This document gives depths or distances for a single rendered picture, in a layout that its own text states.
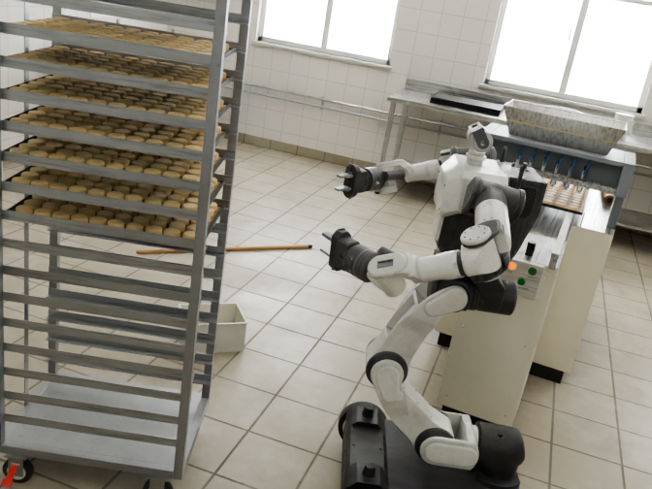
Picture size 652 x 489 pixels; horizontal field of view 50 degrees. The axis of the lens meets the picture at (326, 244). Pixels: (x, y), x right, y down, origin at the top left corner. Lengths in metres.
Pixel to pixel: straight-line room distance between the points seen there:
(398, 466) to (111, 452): 1.01
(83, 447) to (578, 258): 2.35
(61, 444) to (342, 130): 5.13
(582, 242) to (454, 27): 3.66
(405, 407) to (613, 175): 1.65
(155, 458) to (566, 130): 2.30
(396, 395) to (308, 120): 5.11
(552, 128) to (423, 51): 3.51
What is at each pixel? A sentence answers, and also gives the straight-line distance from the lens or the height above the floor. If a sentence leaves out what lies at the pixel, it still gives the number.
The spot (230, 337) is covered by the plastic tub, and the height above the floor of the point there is 0.08.
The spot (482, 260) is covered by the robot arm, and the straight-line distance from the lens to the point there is 1.79.
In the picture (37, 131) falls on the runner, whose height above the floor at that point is 1.23.
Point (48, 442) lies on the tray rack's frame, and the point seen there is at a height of 0.15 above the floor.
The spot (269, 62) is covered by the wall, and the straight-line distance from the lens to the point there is 7.37.
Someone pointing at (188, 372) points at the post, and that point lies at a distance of 2.31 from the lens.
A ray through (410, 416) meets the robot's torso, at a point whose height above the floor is 0.38.
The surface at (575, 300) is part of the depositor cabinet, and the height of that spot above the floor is 0.48.
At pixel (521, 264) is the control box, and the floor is 0.83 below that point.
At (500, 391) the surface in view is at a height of 0.24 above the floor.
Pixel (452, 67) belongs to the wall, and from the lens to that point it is 6.87.
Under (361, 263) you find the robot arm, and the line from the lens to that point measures 1.89.
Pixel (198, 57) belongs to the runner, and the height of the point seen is 1.50.
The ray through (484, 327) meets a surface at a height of 0.51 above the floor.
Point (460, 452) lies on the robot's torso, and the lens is 2.60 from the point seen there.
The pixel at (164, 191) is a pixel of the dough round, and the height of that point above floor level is 1.06.
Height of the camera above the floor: 1.76
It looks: 21 degrees down
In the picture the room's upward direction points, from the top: 9 degrees clockwise
